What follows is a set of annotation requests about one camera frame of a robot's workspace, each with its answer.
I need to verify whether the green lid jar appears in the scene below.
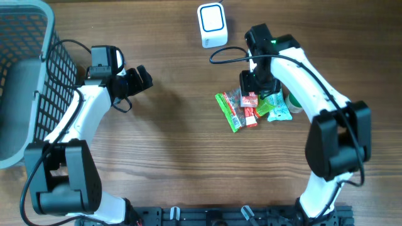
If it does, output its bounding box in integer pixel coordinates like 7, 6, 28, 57
285, 93, 303, 114

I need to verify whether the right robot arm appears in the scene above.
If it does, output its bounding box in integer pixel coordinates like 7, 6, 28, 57
240, 24, 371, 225

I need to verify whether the red white small pouch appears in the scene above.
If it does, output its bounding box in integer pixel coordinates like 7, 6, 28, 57
241, 92, 258, 108

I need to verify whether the white barcode scanner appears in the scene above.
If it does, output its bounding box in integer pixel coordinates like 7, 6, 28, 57
197, 2, 228, 48

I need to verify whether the green snack bag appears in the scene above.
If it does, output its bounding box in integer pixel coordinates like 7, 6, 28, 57
215, 88, 274, 133

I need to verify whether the red stick packet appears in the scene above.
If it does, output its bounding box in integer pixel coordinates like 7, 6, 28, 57
244, 107, 258, 127

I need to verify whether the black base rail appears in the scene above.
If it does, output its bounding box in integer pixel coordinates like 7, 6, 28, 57
75, 205, 356, 226

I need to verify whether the grey plastic mesh basket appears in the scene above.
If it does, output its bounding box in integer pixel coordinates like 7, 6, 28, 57
1, 1, 77, 169

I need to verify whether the teal translucent packet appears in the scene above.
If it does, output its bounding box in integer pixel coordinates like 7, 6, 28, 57
268, 90, 293, 122

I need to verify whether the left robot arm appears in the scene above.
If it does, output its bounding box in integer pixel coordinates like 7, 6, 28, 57
19, 65, 153, 225

